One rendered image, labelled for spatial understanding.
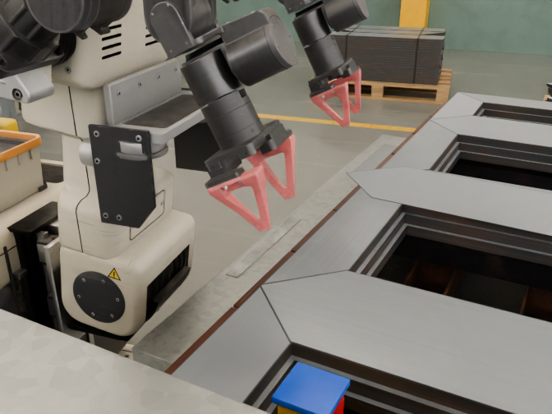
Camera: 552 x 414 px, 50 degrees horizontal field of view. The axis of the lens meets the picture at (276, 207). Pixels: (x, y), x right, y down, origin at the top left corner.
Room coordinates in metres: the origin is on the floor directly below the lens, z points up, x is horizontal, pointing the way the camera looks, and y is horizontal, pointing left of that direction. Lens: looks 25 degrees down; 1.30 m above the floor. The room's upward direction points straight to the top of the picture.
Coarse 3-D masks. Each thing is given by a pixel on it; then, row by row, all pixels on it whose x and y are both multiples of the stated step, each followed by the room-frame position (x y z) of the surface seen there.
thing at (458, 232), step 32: (448, 160) 1.24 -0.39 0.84; (480, 160) 1.30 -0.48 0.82; (512, 160) 1.27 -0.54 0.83; (544, 160) 1.24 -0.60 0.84; (416, 224) 0.93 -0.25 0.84; (448, 224) 0.90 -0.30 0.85; (480, 224) 0.89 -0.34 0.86; (384, 256) 0.82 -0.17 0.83; (512, 256) 0.85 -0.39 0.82; (544, 256) 0.82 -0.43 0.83; (288, 352) 0.55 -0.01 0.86; (320, 352) 0.54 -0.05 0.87; (352, 384) 0.51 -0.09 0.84; (384, 384) 0.50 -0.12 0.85; (416, 384) 0.48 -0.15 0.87
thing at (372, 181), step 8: (384, 168) 1.11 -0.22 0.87; (392, 168) 1.11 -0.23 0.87; (400, 168) 1.11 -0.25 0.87; (360, 176) 1.07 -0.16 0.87; (368, 176) 1.07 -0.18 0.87; (376, 176) 1.07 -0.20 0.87; (384, 176) 1.07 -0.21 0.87; (392, 176) 1.07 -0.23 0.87; (360, 184) 1.03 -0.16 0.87; (368, 184) 1.03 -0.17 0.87; (376, 184) 1.03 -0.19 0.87; (384, 184) 1.03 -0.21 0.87; (368, 192) 0.99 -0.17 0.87; (376, 192) 0.99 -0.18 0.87
